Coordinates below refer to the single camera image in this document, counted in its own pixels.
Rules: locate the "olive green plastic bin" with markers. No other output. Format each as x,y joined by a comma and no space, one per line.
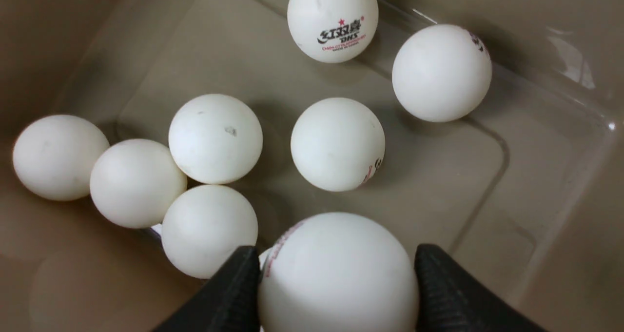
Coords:
525,193

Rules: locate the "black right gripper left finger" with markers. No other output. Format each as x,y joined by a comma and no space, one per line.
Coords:
228,302

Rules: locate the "white ping-pong ball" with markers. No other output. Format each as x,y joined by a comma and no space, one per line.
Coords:
134,182
204,226
337,272
215,139
53,157
337,144
441,73
332,31

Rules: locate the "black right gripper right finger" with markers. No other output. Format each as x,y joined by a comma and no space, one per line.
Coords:
452,300

